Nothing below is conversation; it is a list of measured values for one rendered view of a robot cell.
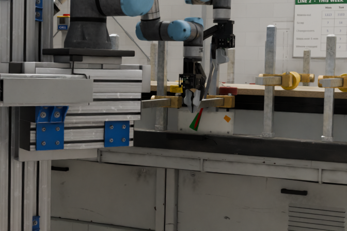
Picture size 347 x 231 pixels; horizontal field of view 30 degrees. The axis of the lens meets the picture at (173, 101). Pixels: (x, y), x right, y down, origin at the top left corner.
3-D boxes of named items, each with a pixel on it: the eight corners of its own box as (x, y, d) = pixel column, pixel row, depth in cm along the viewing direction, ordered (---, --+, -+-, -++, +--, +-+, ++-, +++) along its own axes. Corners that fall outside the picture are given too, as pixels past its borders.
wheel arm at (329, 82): (331, 87, 233) (331, 77, 233) (320, 87, 235) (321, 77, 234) (350, 85, 279) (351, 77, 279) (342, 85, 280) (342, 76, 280)
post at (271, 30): (270, 138, 273) (274, 25, 270) (263, 138, 274) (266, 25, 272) (273, 138, 276) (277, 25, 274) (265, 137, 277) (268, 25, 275)
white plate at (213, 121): (232, 135, 279) (233, 112, 278) (176, 132, 289) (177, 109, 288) (232, 135, 279) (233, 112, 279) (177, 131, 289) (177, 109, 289)
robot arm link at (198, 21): (179, 16, 245) (188, 18, 253) (178, 46, 246) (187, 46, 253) (198, 16, 242) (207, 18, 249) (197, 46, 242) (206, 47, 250)
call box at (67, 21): (68, 32, 308) (69, 15, 307) (56, 32, 311) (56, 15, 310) (76, 32, 314) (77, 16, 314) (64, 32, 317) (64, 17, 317)
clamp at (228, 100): (231, 108, 278) (231, 96, 278) (201, 106, 284) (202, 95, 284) (235, 107, 284) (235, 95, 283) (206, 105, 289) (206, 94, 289)
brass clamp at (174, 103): (176, 108, 288) (177, 96, 288) (149, 106, 293) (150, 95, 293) (182, 107, 294) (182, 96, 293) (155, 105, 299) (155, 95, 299)
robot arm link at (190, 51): (187, 47, 253) (207, 47, 250) (187, 58, 253) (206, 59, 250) (179, 46, 246) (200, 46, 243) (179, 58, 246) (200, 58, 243)
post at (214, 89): (214, 150, 283) (217, 40, 281) (207, 150, 284) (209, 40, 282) (217, 150, 286) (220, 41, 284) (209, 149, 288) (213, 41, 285)
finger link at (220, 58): (225, 70, 267) (225, 48, 267) (211, 70, 269) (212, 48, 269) (227, 70, 270) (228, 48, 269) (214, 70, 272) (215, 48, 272)
